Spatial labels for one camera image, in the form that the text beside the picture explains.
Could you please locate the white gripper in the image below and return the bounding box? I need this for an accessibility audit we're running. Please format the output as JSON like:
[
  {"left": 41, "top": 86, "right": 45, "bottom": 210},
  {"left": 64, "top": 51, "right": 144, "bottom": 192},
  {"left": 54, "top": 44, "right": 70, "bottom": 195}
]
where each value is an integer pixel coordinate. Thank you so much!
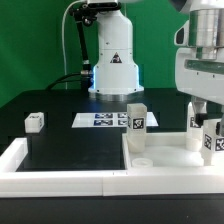
[{"left": 175, "top": 48, "right": 224, "bottom": 136}]

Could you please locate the white square table top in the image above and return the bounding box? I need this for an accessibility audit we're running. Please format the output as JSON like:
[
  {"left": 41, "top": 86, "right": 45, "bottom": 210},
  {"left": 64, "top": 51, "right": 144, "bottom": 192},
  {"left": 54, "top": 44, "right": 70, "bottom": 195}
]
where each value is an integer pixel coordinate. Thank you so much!
[{"left": 122, "top": 132, "right": 224, "bottom": 169}]

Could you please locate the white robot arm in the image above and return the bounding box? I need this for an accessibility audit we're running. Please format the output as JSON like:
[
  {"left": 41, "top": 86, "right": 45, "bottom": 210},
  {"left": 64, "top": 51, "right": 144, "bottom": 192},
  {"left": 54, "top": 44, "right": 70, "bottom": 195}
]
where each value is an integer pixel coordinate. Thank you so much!
[{"left": 87, "top": 0, "right": 224, "bottom": 136}]

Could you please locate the white sheet with tags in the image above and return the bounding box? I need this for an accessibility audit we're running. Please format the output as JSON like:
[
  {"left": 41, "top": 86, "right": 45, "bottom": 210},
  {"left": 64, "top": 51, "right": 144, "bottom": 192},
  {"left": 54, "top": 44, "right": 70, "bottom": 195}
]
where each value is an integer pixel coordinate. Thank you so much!
[{"left": 72, "top": 112, "right": 159, "bottom": 128}]

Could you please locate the white U-shaped obstacle fence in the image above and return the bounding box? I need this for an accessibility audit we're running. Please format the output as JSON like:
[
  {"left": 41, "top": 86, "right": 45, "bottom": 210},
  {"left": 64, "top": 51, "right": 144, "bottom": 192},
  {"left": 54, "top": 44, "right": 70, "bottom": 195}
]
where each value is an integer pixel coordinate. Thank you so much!
[{"left": 0, "top": 138, "right": 224, "bottom": 198}]

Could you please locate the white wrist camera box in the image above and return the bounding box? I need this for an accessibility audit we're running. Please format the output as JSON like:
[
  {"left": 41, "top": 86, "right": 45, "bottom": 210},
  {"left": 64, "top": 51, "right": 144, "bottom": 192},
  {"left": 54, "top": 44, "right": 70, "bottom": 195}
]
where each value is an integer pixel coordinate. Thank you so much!
[{"left": 174, "top": 21, "right": 189, "bottom": 46}]

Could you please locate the white cable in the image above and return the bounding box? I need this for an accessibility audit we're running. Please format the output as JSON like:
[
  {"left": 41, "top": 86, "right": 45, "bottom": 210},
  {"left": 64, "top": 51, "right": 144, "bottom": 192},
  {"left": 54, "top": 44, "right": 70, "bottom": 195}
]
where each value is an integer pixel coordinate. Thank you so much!
[{"left": 61, "top": 0, "right": 88, "bottom": 90}]

